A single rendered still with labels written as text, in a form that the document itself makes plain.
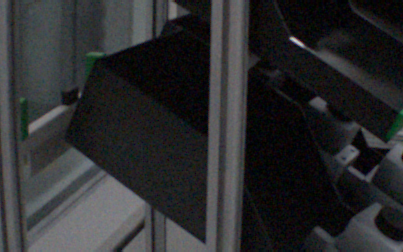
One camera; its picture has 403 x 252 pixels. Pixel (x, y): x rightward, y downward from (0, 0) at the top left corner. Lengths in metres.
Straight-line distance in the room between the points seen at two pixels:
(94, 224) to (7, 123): 1.01
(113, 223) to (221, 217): 1.05
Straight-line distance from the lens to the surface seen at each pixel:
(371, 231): 0.69
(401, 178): 0.83
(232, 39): 0.61
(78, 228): 1.67
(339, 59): 0.69
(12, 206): 0.71
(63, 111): 0.78
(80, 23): 1.70
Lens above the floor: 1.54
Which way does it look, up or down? 18 degrees down
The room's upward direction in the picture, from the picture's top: 1 degrees clockwise
